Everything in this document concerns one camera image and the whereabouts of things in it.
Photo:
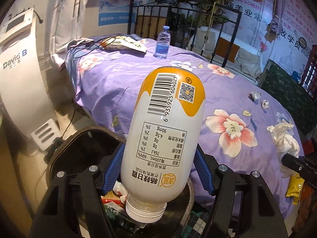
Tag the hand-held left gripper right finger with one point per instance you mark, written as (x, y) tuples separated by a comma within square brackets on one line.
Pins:
[(204, 172)]

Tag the clear plastic wrapper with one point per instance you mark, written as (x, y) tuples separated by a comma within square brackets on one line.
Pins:
[(255, 96)]

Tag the black metal bed frame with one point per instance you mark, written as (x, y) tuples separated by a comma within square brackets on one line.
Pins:
[(148, 14)]

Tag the clear water bottle blue label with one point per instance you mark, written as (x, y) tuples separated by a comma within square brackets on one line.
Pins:
[(162, 42)]

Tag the small crumpled white tissue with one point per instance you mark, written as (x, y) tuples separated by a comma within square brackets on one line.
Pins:
[(265, 103)]

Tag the white curtain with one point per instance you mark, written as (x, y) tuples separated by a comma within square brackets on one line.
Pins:
[(71, 12)]

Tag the yellow snack packet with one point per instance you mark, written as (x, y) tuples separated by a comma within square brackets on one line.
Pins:
[(294, 188)]

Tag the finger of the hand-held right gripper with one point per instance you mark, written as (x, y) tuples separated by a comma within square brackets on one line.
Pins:
[(301, 164)]

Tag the purple floral bedsheet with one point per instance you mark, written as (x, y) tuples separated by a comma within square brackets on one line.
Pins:
[(106, 79)]

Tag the blue and white wall poster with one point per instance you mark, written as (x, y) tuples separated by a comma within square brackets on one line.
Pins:
[(112, 10)]

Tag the orange cushion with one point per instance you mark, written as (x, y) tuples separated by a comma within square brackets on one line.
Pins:
[(227, 49)]

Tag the white snack bag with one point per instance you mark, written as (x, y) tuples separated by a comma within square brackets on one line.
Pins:
[(123, 43)]

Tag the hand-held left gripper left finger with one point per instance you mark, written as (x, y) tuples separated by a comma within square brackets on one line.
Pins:
[(112, 171)]

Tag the green box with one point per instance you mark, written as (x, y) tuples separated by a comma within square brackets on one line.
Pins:
[(118, 213)]

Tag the white machine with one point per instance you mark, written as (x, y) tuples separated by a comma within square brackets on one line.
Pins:
[(19, 62)]

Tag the white sofa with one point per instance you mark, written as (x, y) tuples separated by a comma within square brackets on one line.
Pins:
[(247, 57)]

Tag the white drink bottle yellow label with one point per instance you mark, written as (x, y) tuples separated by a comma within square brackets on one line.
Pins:
[(158, 133)]

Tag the dark green patterned mat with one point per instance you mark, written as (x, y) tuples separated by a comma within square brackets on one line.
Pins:
[(282, 89)]

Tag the large white tissue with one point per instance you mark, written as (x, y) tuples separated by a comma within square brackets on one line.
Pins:
[(282, 136)]

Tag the red lettered window banner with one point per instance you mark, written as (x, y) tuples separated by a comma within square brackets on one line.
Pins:
[(292, 10)]

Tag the black trash bin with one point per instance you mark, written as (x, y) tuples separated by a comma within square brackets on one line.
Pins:
[(81, 143)]

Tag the plaid cloth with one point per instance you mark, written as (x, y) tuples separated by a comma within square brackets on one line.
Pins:
[(194, 223)]

